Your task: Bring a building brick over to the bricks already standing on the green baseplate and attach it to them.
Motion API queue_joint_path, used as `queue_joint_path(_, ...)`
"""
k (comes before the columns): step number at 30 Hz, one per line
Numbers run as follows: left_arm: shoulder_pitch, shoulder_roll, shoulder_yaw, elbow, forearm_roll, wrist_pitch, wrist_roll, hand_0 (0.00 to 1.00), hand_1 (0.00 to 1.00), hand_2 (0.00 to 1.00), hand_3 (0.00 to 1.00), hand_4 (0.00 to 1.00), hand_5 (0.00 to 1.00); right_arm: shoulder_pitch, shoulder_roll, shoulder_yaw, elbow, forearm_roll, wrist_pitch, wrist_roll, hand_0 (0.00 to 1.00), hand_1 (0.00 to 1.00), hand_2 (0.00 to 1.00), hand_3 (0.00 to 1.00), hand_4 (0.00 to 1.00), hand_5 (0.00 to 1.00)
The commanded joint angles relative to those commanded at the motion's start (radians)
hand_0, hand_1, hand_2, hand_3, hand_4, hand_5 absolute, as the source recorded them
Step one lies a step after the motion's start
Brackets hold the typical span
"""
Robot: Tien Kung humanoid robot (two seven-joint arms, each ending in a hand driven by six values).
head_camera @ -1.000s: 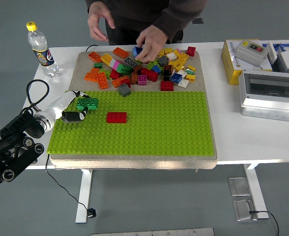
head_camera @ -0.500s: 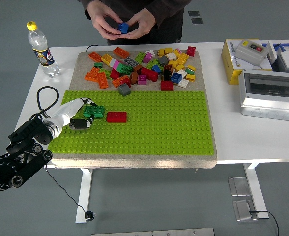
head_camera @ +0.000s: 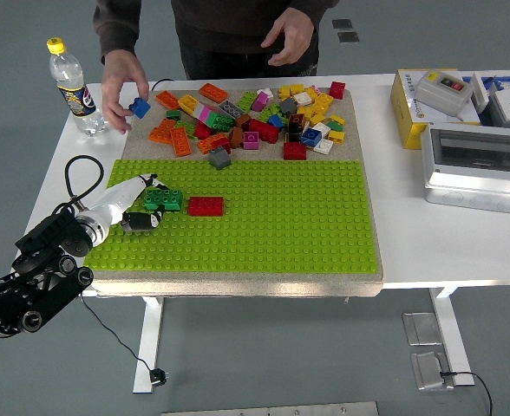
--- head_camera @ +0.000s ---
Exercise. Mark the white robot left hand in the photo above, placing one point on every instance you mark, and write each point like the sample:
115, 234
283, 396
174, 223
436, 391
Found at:
116, 201

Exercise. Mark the person's left hand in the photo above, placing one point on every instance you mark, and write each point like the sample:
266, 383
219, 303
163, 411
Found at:
298, 34

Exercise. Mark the person's right hand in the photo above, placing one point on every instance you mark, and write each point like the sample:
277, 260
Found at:
118, 69

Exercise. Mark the blue two-by-two building brick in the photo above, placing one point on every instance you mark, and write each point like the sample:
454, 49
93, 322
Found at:
141, 108

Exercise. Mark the green two-by-four building brick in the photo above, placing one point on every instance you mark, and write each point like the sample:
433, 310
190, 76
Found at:
168, 199

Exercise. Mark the brown building brick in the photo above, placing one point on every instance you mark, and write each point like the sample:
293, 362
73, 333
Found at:
296, 119
236, 138
243, 121

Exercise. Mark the red two-by-four building brick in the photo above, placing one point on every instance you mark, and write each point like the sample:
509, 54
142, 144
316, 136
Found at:
206, 206

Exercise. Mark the black building brick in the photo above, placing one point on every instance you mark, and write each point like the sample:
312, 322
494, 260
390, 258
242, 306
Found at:
295, 133

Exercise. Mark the multicoloured brick stack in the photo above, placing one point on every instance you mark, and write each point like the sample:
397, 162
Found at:
220, 121

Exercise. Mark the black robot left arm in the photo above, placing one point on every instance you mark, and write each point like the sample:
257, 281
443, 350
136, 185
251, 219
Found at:
21, 303

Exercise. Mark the small pink building brick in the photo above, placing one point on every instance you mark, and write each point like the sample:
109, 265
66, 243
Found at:
316, 89

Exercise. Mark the orange building brick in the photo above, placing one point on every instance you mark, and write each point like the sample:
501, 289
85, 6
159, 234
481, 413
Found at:
213, 92
168, 100
163, 131
207, 145
181, 142

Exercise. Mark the red two-by-two building brick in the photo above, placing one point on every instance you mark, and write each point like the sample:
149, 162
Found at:
337, 90

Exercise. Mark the small green building brick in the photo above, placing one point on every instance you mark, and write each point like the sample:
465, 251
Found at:
173, 115

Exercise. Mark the yellow two-by-four building brick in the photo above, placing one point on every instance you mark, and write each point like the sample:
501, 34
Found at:
188, 104

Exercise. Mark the lime building brick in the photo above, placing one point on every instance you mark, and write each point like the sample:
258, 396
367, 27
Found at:
269, 112
247, 101
187, 128

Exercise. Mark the green and white building brick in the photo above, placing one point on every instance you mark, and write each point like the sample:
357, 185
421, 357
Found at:
335, 126

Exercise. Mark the grey two-by-four building brick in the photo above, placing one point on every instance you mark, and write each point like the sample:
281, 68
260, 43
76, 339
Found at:
231, 108

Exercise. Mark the red long building brick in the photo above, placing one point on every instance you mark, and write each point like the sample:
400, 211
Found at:
263, 130

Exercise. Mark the grey sloped building brick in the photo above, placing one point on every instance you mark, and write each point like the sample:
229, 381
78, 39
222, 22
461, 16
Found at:
219, 159

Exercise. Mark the magenta two-by-two building brick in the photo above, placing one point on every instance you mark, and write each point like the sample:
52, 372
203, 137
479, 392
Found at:
251, 141

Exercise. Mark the dark red building brick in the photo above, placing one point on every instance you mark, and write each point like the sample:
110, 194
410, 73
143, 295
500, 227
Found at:
295, 151

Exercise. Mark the green studded baseplate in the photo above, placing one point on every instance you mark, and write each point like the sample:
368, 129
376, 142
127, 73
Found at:
281, 234

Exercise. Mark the black floor outlet cover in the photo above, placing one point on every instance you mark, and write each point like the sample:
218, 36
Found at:
348, 37
342, 24

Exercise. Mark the clear plastic bottle yellow cap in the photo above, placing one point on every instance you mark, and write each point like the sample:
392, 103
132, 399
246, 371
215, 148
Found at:
73, 93

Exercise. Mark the person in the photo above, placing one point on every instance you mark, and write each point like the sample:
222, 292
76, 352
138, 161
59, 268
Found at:
237, 26

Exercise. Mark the yellow cardboard box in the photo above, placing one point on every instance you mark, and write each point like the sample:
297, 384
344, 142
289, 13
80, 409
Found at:
404, 108

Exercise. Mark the white table leg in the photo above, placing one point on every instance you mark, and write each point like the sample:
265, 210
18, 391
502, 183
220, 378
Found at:
450, 329
148, 342

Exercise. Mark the long metal floor strip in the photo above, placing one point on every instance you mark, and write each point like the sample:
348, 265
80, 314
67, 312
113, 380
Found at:
270, 409

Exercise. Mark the metal floor plate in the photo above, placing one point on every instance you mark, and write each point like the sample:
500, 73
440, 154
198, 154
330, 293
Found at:
428, 370
422, 329

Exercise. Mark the grey push-button switch box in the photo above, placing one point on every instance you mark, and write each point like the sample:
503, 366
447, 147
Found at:
437, 93

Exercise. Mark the white switch panel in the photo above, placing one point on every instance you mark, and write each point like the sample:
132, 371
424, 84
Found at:
480, 91

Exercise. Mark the white enclosure with dark window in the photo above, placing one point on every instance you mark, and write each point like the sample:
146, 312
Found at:
476, 190

